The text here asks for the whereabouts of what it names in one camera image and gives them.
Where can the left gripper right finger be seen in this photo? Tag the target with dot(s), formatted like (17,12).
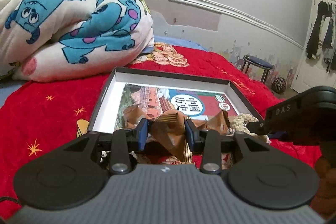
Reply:
(208,143)

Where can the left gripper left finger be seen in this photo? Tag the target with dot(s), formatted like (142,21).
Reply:
(123,142)

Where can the cream knitted scrunchie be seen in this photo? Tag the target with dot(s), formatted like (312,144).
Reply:
(239,123)

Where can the brown chocolate snack packet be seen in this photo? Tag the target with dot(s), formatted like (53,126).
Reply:
(170,131)

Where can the black shallow cardboard box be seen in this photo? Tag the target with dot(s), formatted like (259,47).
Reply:
(105,112)

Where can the dark patterned ball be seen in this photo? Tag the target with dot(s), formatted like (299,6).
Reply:
(279,85)

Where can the white door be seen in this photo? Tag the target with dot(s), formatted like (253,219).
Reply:
(317,63)

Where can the Chinese history textbook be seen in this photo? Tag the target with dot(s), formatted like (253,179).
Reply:
(154,101)

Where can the hanging dark clothes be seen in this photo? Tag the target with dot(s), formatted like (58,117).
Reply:
(321,43)

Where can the blue-topped metal stool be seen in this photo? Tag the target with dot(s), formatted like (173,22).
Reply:
(252,60)

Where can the monster cartoon white duvet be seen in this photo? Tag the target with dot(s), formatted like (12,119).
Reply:
(51,40)

